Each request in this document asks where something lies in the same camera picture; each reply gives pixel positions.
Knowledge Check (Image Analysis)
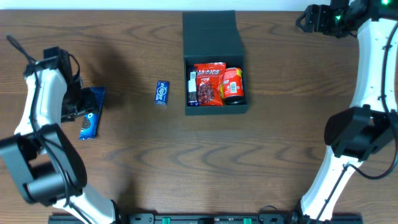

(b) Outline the blue Oreo cookie pack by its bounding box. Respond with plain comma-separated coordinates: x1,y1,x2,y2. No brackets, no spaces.
79,86,105,140

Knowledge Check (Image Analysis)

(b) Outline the blue Eclipse mint box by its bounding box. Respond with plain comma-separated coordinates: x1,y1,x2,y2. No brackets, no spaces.
154,81,170,105

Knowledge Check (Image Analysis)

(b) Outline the dark blue wafer bar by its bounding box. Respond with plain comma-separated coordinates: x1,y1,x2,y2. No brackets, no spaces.
187,67,198,106

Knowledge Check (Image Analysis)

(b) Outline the red Pringles can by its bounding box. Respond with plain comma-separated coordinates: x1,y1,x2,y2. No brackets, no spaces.
222,67,244,105

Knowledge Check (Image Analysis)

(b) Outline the dark green box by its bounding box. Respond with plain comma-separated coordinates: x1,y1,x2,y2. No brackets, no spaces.
182,11,249,116

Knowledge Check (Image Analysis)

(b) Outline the red Hacks candy bag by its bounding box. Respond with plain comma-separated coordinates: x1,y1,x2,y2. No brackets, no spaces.
194,62,226,106

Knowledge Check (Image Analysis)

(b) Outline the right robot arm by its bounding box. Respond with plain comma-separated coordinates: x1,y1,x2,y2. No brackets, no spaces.
287,0,397,223

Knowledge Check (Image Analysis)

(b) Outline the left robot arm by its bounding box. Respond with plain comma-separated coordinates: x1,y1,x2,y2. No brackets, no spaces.
1,47,125,223

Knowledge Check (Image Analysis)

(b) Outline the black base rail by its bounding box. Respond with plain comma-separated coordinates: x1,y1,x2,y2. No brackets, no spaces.
48,213,364,224

